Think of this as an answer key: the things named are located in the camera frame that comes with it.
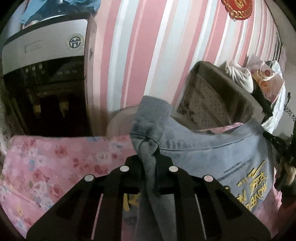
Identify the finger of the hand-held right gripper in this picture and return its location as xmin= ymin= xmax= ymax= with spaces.
xmin=264 ymin=131 xmax=292 ymax=153

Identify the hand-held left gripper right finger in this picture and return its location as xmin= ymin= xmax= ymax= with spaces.
xmin=154 ymin=148 xmax=271 ymax=241

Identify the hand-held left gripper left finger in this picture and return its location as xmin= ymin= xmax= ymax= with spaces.
xmin=26 ymin=156 xmax=145 ymax=241

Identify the grey denim jacket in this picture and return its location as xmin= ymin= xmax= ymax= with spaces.
xmin=121 ymin=95 xmax=278 ymax=241

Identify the white hanging cloth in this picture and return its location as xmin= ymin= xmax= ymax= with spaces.
xmin=261 ymin=60 xmax=287 ymax=133

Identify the pale round stool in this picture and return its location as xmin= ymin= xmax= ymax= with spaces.
xmin=107 ymin=105 xmax=140 ymax=138

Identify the black cloth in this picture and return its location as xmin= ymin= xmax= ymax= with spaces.
xmin=251 ymin=77 xmax=273 ymax=114

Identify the floral gift bag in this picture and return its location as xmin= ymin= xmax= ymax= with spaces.
xmin=246 ymin=54 xmax=285 ymax=102

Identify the white cloth bundle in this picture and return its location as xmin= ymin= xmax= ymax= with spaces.
xmin=225 ymin=61 xmax=254 ymax=93

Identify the brown covered sofa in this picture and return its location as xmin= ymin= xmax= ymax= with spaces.
xmin=177 ymin=61 xmax=273 ymax=128

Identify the pink floral bed sheet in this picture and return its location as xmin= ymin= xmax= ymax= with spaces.
xmin=0 ymin=123 xmax=285 ymax=241

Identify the brown floral curtain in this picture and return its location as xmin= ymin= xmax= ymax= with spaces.
xmin=0 ymin=79 xmax=14 ymax=160

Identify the grey black water dispenser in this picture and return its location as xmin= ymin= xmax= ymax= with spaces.
xmin=1 ymin=13 xmax=97 ymax=137

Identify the light blue cloth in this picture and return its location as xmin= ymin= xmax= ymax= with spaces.
xmin=20 ymin=0 xmax=102 ymax=29

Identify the black white checkered strap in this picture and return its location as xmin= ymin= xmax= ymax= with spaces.
xmin=285 ymin=93 xmax=296 ymax=123

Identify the red wall decoration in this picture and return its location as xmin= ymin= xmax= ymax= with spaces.
xmin=221 ymin=0 xmax=253 ymax=20

